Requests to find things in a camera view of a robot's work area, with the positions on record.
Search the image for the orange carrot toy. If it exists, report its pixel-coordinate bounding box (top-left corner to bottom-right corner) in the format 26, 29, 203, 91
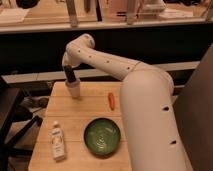
108, 93, 115, 111

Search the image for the black rectangular eraser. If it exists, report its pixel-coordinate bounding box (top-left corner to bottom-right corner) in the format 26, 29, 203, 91
64, 65, 76, 83

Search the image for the white squeeze bottle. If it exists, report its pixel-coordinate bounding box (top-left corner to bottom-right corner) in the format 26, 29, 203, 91
51, 121, 65, 161

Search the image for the green bowl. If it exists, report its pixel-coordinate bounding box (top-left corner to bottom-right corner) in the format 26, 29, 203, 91
83, 118, 121, 156

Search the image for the white ceramic cup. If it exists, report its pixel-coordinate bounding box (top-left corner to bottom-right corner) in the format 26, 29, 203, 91
65, 79, 80, 98

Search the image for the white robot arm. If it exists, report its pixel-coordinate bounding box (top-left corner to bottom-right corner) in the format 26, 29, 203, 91
62, 34, 190, 171

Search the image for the wooden table board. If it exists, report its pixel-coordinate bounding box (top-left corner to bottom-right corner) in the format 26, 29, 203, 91
28, 82, 132, 171

